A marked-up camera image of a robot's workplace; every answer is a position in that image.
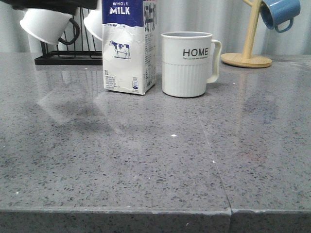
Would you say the wooden mug tree stand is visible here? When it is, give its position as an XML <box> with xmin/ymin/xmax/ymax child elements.
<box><xmin>221</xmin><ymin>0</ymin><xmax>272</xmax><ymax>68</ymax></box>

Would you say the white blue milk carton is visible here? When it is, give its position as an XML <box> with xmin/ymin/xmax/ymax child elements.
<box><xmin>102</xmin><ymin>0</ymin><xmax>157</xmax><ymax>95</ymax></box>

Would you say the white ribbed HOME mug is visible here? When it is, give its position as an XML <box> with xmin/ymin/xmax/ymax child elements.
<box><xmin>161</xmin><ymin>32</ymin><xmax>222</xmax><ymax>98</ymax></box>

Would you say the left white hanging mug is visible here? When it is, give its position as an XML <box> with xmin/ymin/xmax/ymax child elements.
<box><xmin>19</xmin><ymin>8</ymin><xmax>80</xmax><ymax>45</ymax></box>

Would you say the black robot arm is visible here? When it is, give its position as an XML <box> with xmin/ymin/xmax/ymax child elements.
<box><xmin>2</xmin><ymin>0</ymin><xmax>98</xmax><ymax>12</ymax></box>

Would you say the black wire mug rack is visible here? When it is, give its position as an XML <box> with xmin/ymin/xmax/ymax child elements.
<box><xmin>35</xmin><ymin>8</ymin><xmax>102</xmax><ymax>66</ymax></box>

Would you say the right white hanging mug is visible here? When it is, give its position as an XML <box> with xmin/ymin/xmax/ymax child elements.
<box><xmin>84</xmin><ymin>10</ymin><xmax>103</xmax><ymax>41</ymax></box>

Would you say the white hanging mug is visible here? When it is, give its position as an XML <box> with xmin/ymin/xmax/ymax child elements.
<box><xmin>84</xmin><ymin>10</ymin><xmax>103</xmax><ymax>41</ymax></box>
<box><xmin>19</xmin><ymin>8</ymin><xmax>80</xmax><ymax>45</ymax></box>

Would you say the blue enamel mug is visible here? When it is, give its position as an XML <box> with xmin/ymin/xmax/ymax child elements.
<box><xmin>260</xmin><ymin>0</ymin><xmax>301</xmax><ymax>33</ymax></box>

